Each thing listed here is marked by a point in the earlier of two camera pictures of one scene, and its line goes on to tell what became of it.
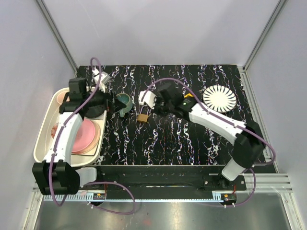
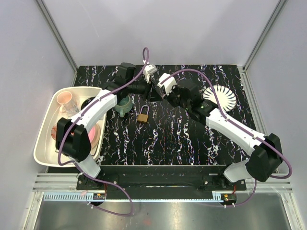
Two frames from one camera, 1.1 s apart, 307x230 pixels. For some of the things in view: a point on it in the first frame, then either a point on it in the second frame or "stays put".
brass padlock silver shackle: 143,117 stays put
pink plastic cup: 60,97 stays put
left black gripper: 112,105 → 154,96
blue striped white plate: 219,98 stays put
